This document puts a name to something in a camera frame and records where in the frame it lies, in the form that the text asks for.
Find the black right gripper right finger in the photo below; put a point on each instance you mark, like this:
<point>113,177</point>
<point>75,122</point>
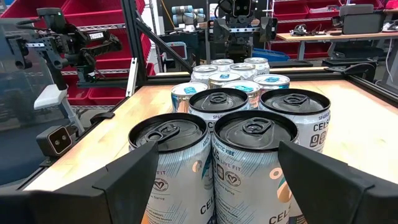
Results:
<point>342,202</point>

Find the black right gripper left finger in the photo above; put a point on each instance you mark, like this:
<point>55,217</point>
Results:
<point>93,205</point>

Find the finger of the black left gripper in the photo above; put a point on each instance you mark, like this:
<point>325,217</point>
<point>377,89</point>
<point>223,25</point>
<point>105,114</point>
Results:
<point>269,28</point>
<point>221,30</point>

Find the white Celsius can black lid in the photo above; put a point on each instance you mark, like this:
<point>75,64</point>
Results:
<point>217,101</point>
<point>245,174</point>
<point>183,174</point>
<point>311,124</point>

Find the black background robot arm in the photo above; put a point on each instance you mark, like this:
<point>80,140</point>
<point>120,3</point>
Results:
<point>77,46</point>

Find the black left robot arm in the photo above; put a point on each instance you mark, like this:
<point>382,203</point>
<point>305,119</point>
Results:
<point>237,54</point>

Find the blue plastic crate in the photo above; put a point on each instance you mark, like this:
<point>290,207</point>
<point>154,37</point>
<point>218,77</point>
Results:
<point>270,55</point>

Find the small black tool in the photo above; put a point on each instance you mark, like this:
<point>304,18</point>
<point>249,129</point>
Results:
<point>300,30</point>

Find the wooden workbench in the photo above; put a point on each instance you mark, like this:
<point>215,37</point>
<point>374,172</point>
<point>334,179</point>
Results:
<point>311,36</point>

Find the dark blue panel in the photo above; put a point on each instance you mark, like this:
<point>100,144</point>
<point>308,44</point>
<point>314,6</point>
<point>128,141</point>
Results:
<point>18,155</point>

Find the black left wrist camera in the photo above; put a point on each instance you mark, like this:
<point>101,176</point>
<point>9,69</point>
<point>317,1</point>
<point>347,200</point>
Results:
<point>242,7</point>

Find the black table-level camera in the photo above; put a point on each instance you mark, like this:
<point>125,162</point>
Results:
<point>56,140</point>

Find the black rail clamp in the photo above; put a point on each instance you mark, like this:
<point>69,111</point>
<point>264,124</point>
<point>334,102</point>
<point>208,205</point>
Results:
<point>102,117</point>

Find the black curved rail fixture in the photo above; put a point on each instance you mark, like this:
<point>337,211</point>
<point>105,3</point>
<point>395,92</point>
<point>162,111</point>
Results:
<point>360,69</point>

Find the white pad on grey post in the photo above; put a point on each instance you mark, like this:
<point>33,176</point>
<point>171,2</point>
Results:
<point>49,95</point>

